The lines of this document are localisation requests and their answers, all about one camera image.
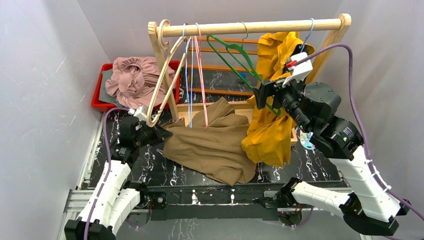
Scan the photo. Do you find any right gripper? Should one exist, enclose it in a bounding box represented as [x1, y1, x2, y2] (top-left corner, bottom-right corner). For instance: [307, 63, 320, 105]
[251, 72, 314, 134]

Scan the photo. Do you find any yellow skirt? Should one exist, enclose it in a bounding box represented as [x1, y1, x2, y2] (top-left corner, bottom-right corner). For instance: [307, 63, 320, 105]
[241, 31, 304, 167]

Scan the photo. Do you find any brown skirt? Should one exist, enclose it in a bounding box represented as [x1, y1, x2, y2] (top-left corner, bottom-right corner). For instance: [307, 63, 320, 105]
[162, 97, 257, 186]

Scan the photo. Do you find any light blue hanger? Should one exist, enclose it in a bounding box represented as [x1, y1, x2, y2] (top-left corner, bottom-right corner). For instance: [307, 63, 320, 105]
[299, 17, 315, 53]

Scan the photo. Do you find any pink skirt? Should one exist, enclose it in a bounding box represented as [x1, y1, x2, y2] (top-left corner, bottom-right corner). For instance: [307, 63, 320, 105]
[105, 56, 161, 109]

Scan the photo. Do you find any green hanger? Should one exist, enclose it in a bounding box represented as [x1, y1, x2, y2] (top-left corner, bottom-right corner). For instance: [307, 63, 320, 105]
[205, 21, 282, 116]

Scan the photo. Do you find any grey pleated skirt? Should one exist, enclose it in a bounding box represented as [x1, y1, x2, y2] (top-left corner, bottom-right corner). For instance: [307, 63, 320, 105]
[97, 69, 125, 112]

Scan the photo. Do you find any pink hanger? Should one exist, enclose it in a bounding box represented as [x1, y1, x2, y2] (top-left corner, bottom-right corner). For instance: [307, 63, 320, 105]
[194, 22, 209, 127]

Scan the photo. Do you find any beige wooden hanger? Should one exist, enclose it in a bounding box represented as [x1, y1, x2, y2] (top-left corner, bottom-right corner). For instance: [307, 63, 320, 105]
[146, 19, 187, 127]

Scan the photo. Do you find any blue wire hanger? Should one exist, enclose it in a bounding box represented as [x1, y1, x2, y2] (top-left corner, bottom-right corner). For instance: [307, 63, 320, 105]
[181, 23, 195, 129]

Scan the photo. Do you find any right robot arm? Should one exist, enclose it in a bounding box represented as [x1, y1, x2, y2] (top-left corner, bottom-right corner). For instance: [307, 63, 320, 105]
[252, 80, 409, 237]

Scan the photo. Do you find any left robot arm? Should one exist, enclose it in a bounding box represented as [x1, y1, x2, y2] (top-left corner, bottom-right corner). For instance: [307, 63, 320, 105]
[64, 116, 173, 240]

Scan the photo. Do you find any orange wooden shelf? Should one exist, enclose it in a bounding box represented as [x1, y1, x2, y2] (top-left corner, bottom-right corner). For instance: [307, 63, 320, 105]
[187, 31, 258, 97]

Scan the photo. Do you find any small blue object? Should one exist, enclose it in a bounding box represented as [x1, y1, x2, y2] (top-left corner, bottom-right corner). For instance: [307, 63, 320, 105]
[239, 72, 247, 79]

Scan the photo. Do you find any white teal object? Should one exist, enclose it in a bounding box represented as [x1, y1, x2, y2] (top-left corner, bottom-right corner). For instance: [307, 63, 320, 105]
[299, 130, 315, 150]

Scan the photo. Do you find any red plastic bin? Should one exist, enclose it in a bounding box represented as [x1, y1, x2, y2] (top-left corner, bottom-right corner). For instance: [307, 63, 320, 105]
[91, 60, 182, 112]

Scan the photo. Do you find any wooden clothes rack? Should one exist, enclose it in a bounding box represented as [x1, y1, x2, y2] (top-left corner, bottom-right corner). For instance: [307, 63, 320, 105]
[147, 13, 353, 147]

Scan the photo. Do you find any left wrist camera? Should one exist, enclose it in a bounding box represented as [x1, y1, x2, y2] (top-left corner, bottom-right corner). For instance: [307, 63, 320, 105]
[128, 105, 150, 122]

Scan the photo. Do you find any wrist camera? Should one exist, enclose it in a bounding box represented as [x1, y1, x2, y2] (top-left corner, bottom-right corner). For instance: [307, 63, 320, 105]
[128, 105, 150, 122]
[282, 52, 313, 88]

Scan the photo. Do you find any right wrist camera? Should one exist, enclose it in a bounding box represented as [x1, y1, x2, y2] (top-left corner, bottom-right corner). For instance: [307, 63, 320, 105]
[282, 52, 313, 88]

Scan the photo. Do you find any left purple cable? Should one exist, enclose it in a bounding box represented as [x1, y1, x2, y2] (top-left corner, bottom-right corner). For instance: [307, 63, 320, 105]
[82, 107, 133, 240]

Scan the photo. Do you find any purple cable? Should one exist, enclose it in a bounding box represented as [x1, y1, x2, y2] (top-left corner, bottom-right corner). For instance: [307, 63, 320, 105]
[293, 43, 424, 222]
[82, 107, 133, 240]

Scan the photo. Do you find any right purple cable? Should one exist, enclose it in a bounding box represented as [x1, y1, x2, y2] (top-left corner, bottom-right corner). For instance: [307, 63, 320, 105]
[293, 43, 424, 222]

